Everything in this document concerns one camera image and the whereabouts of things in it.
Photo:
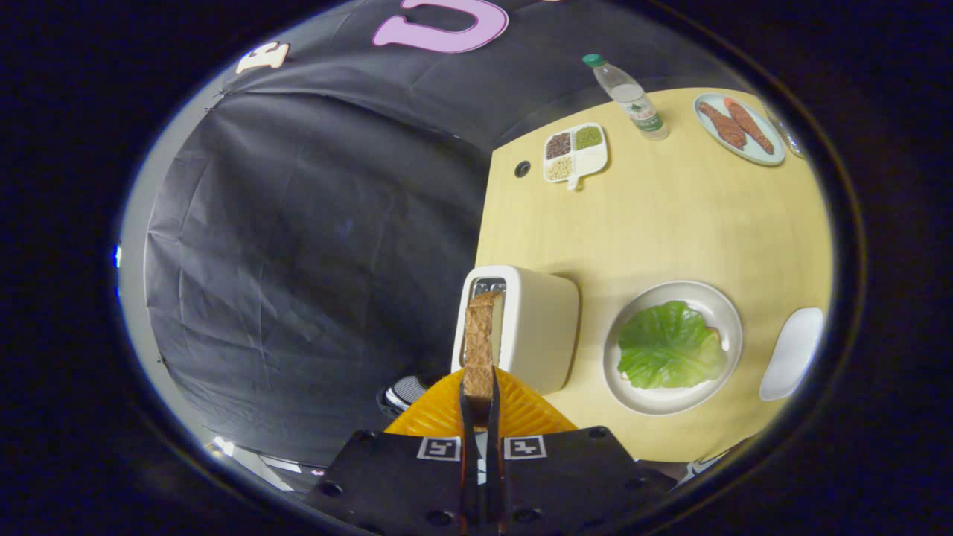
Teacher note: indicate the toasted brown bread slice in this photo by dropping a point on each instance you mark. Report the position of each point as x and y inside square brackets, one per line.
[480, 342]

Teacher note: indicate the pale green round plate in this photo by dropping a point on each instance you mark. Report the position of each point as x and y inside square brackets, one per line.
[778, 152]

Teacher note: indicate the green lettuce leaf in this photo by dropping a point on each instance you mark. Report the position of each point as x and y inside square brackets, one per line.
[670, 346]

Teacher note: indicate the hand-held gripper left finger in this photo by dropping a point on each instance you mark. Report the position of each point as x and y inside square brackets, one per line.
[469, 461]

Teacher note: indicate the large brown meat piece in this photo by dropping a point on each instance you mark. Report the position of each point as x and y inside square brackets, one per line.
[748, 125]

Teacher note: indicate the white round plate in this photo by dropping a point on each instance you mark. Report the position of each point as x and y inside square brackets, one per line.
[670, 398]

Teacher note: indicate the white divided seasoning tray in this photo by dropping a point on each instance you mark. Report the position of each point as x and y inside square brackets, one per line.
[577, 152]

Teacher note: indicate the black white shoe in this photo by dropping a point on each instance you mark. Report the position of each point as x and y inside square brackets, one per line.
[406, 391]

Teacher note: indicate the clear glass utensil holder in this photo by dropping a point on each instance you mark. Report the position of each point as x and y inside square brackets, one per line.
[789, 138]

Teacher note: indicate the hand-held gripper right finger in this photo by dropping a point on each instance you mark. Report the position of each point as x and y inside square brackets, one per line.
[497, 469]

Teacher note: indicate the cream white toaster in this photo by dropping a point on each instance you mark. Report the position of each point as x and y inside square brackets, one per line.
[536, 327]

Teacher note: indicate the white square plate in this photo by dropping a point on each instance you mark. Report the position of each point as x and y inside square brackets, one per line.
[793, 353]

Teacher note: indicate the clear plastic water bottle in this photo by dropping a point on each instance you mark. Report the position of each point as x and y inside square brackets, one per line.
[633, 100]

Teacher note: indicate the white bread slice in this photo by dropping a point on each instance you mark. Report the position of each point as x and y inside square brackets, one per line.
[715, 335]

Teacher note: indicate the small brown meat piece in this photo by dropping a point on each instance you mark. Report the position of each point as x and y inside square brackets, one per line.
[724, 126]

